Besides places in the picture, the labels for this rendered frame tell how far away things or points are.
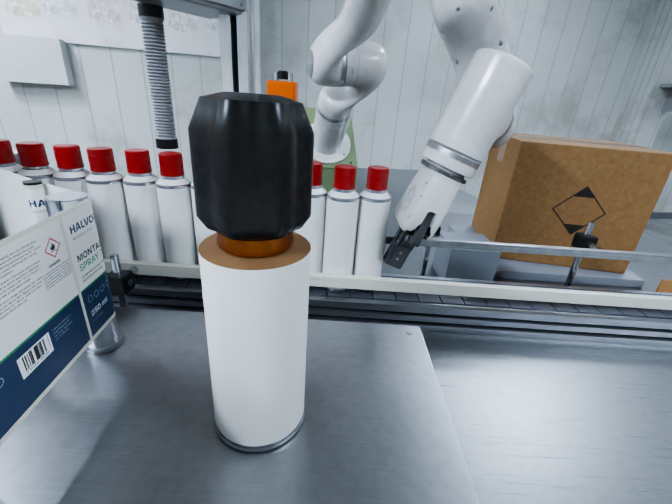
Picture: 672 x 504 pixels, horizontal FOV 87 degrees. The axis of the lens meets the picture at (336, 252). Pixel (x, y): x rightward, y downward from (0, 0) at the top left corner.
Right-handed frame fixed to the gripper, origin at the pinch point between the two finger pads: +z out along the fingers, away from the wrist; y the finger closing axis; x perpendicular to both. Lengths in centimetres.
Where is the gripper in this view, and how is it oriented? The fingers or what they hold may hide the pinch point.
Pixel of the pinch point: (396, 254)
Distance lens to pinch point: 60.1
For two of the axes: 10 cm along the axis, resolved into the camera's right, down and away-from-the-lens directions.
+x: 9.1, 3.7, 1.5
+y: -0.1, 4.1, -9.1
